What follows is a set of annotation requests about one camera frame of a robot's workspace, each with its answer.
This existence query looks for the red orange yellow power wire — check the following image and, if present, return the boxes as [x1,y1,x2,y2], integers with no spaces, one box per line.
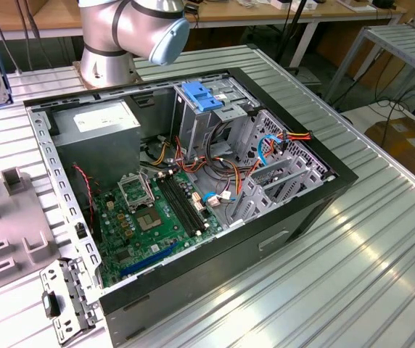
[278,130,313,153]

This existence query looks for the grey metal disk bay cage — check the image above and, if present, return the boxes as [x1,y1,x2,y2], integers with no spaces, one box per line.
[229,108,339,228]

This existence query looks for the black RAM slot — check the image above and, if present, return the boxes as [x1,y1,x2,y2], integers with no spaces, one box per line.
[157,175,200,237]
[170,171,210,230]
[165,173,206,232]
[161,174,203,235]

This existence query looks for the grey metal optical drive cage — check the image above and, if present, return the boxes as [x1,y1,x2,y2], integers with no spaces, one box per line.
[173,74,261,164]

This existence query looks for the metal socket cover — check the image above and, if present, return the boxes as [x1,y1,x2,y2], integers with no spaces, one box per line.
[116,170,157,214]

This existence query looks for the CPU socket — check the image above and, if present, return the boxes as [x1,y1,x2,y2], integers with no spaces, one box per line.
[133,204,165,233]

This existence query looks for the blue plastic drive latch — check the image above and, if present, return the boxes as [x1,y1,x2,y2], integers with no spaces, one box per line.
[180,81,223,113]

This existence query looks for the green motherboard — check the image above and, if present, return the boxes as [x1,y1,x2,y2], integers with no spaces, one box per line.
[93,170,225,289]

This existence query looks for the black open PC case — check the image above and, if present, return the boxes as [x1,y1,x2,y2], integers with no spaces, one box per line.
[23,67,360,347]

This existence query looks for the blue expansion slot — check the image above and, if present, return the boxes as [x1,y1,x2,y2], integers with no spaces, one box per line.
[119,241,180,279]

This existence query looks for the grey power supply unit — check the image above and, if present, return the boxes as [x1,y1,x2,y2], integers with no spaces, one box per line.
[49,99,143,189]

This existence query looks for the black tripod stand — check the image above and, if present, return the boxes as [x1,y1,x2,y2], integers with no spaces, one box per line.
[276,0,308,73]

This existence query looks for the long wooden desk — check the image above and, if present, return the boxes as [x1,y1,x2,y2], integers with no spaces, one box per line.
[0,0,408,70]

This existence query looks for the white small boxes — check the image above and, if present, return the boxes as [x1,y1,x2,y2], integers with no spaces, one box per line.
[271,0,319,12]

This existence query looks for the large brown cardboard box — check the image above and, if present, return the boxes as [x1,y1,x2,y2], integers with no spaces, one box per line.
[363,115,415,199]

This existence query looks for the grey parts rack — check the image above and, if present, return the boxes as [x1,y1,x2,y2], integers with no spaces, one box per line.
[0,167,62,302]

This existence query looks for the metal slat side table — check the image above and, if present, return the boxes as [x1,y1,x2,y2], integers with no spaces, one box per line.
[325,24,415,106]

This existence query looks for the small brown cardboard box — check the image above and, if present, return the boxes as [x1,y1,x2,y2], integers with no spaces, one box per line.
[25,0,54,16]

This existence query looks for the short blue data wire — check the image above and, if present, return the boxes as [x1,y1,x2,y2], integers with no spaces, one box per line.
[202,190,237,210]

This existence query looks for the orange red wire bundle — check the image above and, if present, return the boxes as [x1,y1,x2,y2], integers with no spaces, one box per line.
[173,136,263,202]

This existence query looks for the yellow orange wire bundle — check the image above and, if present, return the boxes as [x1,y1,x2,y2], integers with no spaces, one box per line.
[152,136,176,167]

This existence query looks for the long blue data wire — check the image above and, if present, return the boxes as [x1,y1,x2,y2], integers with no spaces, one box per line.
[256,133,279,170]

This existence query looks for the red fan wire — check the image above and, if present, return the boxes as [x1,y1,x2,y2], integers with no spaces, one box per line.
[72,163,96,233]

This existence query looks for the grey metal expansion bracket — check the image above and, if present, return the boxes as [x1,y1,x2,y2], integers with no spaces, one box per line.
[39,257,104,345]

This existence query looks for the black bracket latch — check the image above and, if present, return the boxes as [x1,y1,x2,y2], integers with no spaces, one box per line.
[41,291,62,319]

